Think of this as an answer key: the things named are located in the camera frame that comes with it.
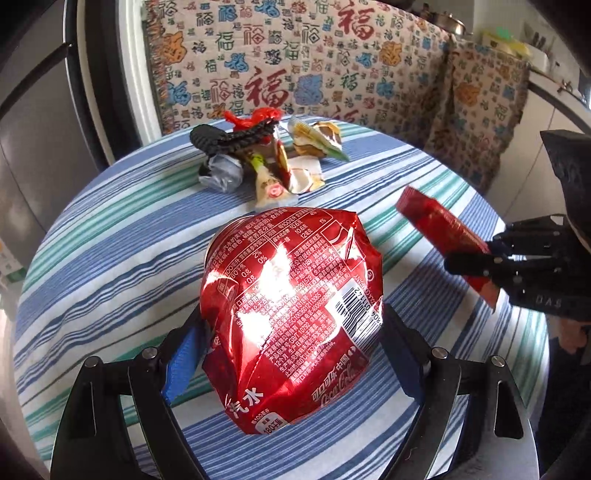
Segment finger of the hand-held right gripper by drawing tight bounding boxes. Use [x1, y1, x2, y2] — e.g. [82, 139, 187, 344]
[445, 253, 564, 284]
[492, 215, 571, 254]

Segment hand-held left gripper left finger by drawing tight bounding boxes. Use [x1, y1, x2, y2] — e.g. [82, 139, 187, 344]
[48, 307, 206, 480]

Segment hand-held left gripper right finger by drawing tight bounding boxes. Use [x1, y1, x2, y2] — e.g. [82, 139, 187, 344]
[383, 305, 541, 480]

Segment red packet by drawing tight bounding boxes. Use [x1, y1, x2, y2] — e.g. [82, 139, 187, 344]
[397, 186, 500, 311]

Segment crushed red soda can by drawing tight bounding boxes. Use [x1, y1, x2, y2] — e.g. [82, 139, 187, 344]
[200, 208, 386, 435]

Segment person's right hand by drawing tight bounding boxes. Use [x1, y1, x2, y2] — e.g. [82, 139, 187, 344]
[556, 318, 591, 354]

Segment striped tablecloth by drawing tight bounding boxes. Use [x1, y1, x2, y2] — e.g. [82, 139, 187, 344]
[13, 121, 550, 480]

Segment white base cabinets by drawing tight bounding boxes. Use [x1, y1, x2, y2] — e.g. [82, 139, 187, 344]
[505, 69, 591, 222]

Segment printed blanket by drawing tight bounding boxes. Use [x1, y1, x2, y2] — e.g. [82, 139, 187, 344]
[141, 0, 458, 148]
[422, 37, 532, 195]

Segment torn white wrapper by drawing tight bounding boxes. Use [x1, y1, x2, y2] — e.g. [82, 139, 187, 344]
[286, 157, 326, 195]

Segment white knife block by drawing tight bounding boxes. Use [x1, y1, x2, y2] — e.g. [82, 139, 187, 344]
[526, 23, 561, 72]

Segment silver foil wrapper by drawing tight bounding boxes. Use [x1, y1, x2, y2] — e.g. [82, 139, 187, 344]
[198, 154, 243, 193]

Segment yellow snack wrapper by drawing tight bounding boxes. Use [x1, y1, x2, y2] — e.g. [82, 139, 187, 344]
[288, 116, 350, 161]

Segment white small packet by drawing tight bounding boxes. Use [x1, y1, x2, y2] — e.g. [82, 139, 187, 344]
[254, 157, 294, 206]

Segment cardboard box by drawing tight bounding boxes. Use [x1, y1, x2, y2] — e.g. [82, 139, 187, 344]
[0, 235, 24, 287]

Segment steel stock pot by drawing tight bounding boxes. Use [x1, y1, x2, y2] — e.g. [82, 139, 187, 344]
[431, 11, 467, 36]

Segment red plastic bag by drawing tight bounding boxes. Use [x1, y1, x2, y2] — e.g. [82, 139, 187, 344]
[225, 107, 282, 132]

